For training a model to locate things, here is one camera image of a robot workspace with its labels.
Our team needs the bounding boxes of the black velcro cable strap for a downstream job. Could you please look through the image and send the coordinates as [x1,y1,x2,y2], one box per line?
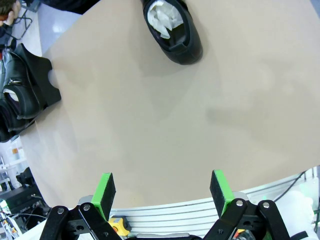
[291,231,311,240]

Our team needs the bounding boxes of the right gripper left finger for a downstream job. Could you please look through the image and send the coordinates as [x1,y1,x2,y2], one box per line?
[42,172,123,240]

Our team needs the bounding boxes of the aluminium table frame rail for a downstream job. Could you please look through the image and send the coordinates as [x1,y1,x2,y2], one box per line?
[77,167,316,237]

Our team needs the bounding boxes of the white stuffing paper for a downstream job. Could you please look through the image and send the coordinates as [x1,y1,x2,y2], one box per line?
[146,0,186,40]

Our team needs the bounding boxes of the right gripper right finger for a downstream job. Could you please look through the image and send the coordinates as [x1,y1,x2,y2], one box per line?
[203,169,292,240]

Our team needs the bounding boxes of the black electronics box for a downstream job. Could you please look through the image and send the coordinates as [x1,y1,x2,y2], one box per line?
[0,166,51,226]

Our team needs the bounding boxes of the black leather shoe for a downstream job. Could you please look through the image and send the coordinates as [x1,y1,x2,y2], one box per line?
[0,51,42,121]
[0,104,36,143]
[139,0,204,66]

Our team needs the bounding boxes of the black shoe stand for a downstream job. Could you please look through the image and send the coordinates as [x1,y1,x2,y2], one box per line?
[11,42,63,133]

